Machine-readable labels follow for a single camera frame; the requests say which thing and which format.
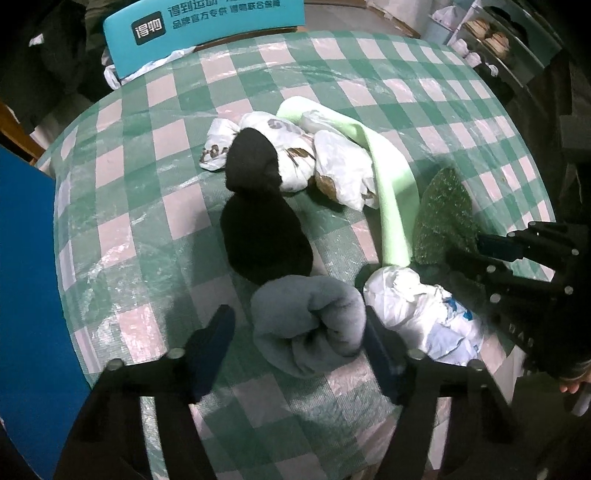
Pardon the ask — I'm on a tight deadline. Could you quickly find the person's right hand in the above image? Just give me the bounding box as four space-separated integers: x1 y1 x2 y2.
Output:
558 369 591 395

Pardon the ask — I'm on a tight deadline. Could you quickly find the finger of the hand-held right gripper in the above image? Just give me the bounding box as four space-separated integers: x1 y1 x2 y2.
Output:
445 248 570 304
477 222 581 278

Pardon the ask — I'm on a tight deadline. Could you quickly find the teal box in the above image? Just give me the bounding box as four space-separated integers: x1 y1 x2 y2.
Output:
102 0 306 79

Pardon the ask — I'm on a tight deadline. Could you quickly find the metal shoe rack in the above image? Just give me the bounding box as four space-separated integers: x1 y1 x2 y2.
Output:
431 0 568 93

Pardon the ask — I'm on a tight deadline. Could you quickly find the green checked tablecloth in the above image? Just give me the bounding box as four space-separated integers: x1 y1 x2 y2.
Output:
34 30 557 480

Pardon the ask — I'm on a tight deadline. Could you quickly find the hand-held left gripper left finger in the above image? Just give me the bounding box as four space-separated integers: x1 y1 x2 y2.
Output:
55 304 236 480

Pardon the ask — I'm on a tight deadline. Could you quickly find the crumpled white plastic bag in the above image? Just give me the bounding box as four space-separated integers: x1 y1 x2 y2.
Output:
102 46 198 90

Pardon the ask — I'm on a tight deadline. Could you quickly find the grey sock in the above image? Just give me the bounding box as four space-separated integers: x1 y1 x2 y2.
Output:
250 275 368 379

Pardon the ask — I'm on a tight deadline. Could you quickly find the dark green scouring pad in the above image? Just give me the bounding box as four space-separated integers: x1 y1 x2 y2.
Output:
412 167 481 266

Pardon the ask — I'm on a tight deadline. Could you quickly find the white bag with brown contents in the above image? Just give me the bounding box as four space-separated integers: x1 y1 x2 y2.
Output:
313 130 377 212

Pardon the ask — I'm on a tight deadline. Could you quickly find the white plastic bag brown print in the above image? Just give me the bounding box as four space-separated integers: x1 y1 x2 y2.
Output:
198 112 317 192

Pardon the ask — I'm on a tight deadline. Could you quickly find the black sock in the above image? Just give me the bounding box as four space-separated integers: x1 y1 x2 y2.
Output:
219 127 315 287

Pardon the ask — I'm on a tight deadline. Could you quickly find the light green long sock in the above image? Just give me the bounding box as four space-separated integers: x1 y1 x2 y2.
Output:
276 97 419 268

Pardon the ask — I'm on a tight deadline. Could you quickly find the white plastic bag blue print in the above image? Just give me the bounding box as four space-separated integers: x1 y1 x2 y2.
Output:
363 267 484 367

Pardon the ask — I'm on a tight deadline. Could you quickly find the blue-sided cardboard box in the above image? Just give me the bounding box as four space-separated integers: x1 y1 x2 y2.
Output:
0 147 93 480

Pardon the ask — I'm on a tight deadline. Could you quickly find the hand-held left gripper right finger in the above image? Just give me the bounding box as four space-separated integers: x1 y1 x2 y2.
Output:
362 318 550 480

